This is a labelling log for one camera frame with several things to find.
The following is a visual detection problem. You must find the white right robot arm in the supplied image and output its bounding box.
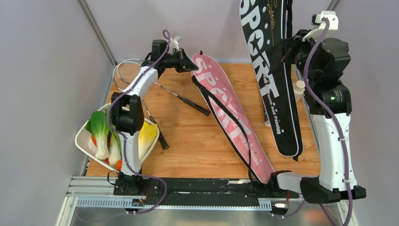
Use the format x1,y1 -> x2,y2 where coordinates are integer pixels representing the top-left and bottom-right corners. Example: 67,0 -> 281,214
268,29 -> 367,204

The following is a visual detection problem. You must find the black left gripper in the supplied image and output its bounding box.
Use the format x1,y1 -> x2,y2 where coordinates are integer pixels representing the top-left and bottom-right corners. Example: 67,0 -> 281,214
163,49 -> 200,74

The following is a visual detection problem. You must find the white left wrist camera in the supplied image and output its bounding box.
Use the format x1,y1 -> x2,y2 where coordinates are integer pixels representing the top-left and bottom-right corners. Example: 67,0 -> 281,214
169,36 -> 182,52

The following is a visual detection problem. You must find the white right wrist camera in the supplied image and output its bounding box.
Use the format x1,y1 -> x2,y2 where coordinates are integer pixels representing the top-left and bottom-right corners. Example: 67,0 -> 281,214
302,10 -> 339,41

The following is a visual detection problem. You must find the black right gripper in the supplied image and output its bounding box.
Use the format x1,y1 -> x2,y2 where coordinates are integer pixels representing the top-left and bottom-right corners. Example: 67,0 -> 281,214
280,29 -> 323,84

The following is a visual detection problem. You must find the white vegetable tray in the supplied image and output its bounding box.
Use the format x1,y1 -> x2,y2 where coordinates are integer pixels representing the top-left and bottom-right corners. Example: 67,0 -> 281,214
75,118 -> 159,171

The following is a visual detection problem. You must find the black racket cover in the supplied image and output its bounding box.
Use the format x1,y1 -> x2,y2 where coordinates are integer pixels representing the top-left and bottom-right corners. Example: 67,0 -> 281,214
239,0 -> 303,161

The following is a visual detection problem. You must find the pink racket cover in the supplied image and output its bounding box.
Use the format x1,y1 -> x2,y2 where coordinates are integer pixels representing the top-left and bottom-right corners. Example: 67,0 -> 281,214
191,54 -> 274,184

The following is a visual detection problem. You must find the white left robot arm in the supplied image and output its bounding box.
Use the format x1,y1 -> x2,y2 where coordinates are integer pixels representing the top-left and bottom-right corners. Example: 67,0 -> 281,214
108,40 -> 198,195

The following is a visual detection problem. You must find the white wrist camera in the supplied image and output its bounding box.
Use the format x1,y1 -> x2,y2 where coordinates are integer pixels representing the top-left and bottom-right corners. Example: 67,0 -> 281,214
169,36 -> 182,52
302,10 -> 339,41

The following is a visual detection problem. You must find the cream bottle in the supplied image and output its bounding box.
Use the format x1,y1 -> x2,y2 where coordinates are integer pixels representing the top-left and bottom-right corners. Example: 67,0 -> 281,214
292,80 -> 305,101

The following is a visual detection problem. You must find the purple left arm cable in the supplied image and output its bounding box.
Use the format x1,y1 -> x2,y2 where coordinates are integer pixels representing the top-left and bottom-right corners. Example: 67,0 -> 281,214
106,29 -> 172,216

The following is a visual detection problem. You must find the yellow white cabbage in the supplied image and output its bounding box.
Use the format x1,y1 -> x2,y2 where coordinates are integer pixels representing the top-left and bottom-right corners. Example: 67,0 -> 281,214
138,122 -> 158,161

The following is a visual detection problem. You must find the black silver racket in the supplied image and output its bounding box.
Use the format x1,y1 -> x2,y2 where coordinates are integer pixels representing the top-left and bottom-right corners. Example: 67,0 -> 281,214
112,59 -> 211,150

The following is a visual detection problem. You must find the green leafy vegetable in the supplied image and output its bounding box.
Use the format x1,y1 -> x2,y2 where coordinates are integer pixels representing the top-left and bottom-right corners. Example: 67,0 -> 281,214
108,130 -> 121,167

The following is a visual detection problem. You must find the black shuttlecock tube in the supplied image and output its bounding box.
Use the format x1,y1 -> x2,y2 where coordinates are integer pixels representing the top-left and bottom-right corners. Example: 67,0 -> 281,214
263,109 -> 271,127

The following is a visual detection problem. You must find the white silver racket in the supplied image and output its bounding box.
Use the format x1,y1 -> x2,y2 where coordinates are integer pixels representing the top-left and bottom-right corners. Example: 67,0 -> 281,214
112,58 -> 143,90

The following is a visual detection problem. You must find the green bok choy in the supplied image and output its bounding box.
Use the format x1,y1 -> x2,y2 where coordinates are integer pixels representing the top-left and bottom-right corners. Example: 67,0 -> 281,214
85,111 -> 110,160

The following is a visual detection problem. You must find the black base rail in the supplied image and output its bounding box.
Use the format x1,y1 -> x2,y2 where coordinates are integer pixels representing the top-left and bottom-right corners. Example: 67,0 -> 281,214
112,176 -> 287,208

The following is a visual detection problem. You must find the orange carrot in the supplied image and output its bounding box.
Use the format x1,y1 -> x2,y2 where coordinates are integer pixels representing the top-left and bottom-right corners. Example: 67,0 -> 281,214
105,158 -> 122,171

